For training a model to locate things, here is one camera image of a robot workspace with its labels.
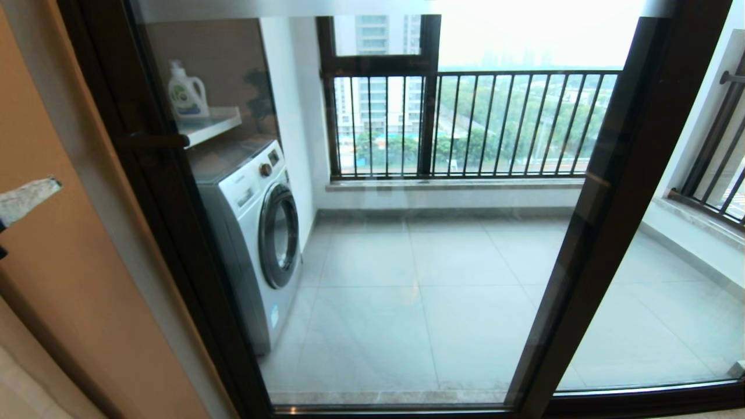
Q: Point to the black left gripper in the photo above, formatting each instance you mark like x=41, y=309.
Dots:
x=2, y=241

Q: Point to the dark brown sliding glass door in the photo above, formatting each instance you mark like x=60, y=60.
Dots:
x=204, y=262

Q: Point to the white detergent bottle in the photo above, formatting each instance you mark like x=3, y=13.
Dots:
x=187, y=93

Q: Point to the silver front-load washing machine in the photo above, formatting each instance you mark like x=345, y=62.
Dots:
x=244, y=233

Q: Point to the grey stone window sill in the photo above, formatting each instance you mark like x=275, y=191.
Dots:
x=454, y=184
x=698, y=230

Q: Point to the long dark balcony railing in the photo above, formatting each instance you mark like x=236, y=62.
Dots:
x=524, y=73

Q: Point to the white wall shelf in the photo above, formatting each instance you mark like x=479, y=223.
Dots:
x=209, y=125

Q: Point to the dark window frame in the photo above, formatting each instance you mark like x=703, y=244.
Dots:
x=428, y=116

